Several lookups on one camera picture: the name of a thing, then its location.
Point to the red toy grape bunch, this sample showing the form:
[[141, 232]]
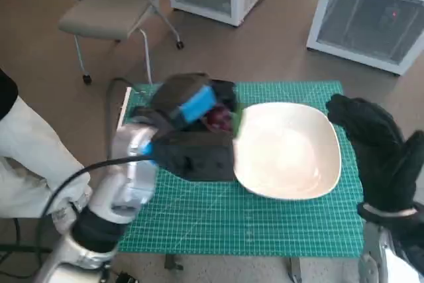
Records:
[[220, 119]]

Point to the grey chair with white frame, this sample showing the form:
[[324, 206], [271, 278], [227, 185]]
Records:
[[102, 14]]

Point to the white square plate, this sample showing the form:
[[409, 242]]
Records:
[[288, 153]]

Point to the black table leg bracket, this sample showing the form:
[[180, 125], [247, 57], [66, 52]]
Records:
[[173, 264], [295, 269]]

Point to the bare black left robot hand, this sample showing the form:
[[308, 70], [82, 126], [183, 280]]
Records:
[[179, 94]]

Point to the person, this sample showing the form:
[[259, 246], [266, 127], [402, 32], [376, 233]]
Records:
[[30, 160]]

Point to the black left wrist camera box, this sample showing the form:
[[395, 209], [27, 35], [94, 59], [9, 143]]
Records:
[[198, 157]]

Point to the green cutting mat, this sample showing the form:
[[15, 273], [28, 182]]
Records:
[[238, 226]]

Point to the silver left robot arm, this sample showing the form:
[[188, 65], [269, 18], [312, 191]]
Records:
[[129, 180]]

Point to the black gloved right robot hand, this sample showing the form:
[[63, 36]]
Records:
[[381, 153]]

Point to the black floor stand bar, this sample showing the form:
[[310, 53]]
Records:
[[23, 249]]

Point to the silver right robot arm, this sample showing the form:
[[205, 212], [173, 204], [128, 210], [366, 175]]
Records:
[[381, 250]]

